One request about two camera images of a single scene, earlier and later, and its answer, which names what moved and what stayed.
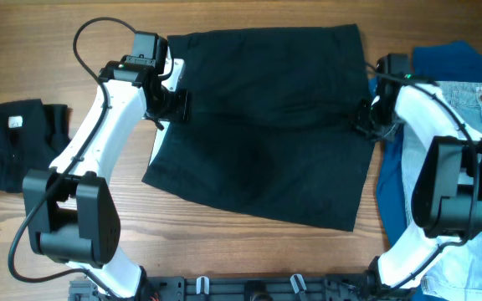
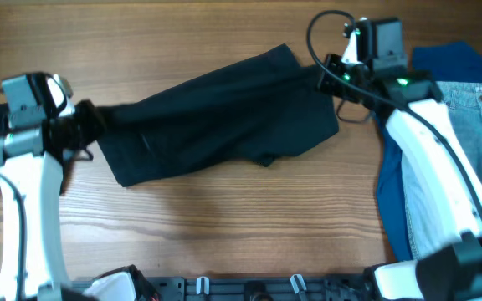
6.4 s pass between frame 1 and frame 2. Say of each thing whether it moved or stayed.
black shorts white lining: moved
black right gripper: moved
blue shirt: stayed
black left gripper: moved
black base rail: stayed
